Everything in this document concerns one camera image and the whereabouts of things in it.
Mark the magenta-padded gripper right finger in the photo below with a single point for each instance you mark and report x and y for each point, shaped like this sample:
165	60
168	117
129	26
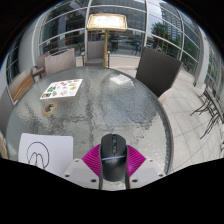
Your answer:
136	162

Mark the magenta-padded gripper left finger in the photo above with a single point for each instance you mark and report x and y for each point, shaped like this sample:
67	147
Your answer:
90	163

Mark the colourful laminated menu card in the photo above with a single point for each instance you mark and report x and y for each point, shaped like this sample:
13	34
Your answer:
62	88

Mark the white printed mouse pad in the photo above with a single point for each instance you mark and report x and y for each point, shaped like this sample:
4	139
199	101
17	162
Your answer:
58	150

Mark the dark metal folding table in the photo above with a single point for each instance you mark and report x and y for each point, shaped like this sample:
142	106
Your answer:
210	110

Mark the gold menu display stand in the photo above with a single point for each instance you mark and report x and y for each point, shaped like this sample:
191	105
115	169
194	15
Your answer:
106	22

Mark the black computer mouse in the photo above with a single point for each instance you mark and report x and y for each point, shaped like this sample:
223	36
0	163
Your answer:
114	156

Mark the wooden slatted bench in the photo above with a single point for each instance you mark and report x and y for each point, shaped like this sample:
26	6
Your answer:
21	86

